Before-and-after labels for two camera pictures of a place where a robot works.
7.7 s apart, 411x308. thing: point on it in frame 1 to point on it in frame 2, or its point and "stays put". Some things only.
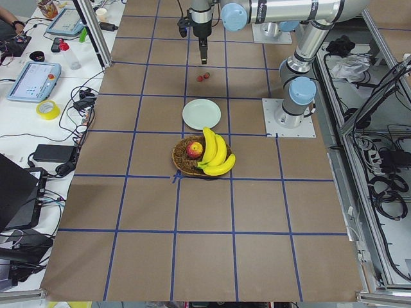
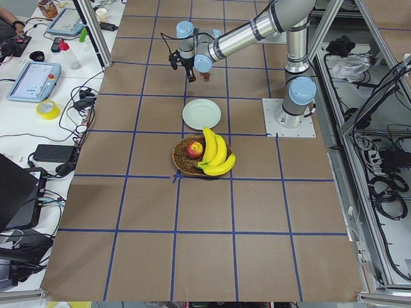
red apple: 194,150 stays put
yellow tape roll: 51,115 stays put
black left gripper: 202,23 to 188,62
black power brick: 61,153 stays put
